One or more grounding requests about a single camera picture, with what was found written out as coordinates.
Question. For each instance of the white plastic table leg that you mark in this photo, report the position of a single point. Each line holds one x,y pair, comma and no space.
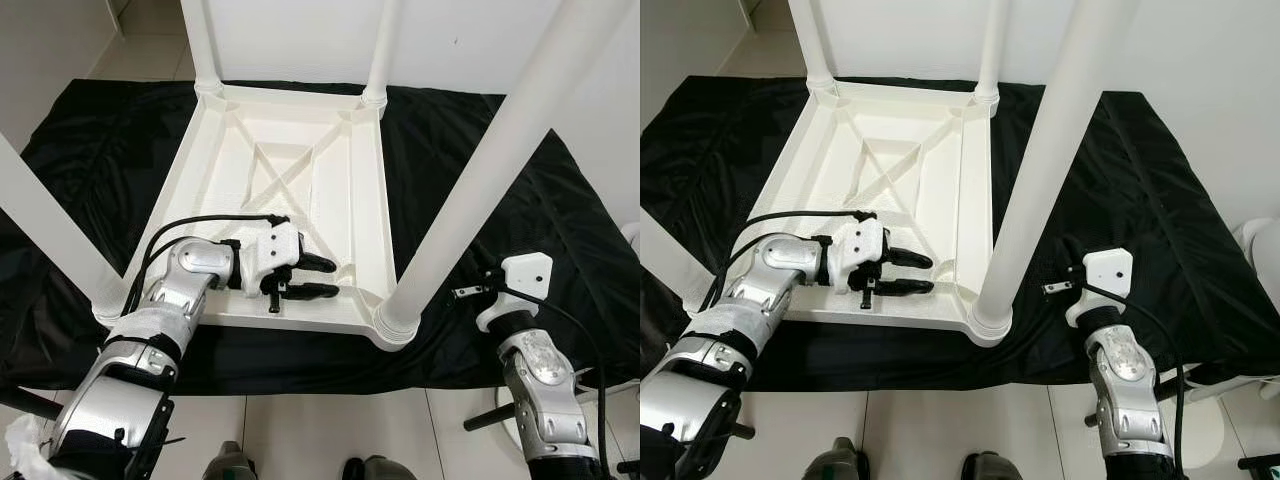
812,45
1050,170
675,260
50,220
202,45
382,50
490,170
990,50

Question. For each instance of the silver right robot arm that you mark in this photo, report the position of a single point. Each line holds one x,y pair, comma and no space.
1125,380
545,380

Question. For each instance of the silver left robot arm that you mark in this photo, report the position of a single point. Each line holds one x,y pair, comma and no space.
170,300
740,300

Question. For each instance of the black cloth cover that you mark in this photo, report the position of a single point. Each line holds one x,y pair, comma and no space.
1180,230
520,250

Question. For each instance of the grey robot left leg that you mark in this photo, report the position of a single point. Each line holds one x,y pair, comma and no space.
835,462
230,463

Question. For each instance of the grey robot leg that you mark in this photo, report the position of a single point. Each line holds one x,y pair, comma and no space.
990,468
230,463
385,469
835,462

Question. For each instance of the grey robot right leg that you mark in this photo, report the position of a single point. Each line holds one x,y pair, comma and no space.
990,468
385,469

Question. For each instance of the black metal stand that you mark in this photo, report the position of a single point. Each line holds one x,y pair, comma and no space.
1260,461

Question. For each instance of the white crumpled paper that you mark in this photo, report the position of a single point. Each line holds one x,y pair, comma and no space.
22,450

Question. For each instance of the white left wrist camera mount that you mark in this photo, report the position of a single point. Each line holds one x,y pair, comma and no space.
268,248
858,244

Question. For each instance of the black metal frame bar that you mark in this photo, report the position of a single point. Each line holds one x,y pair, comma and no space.
490,418
28,402
1170,382

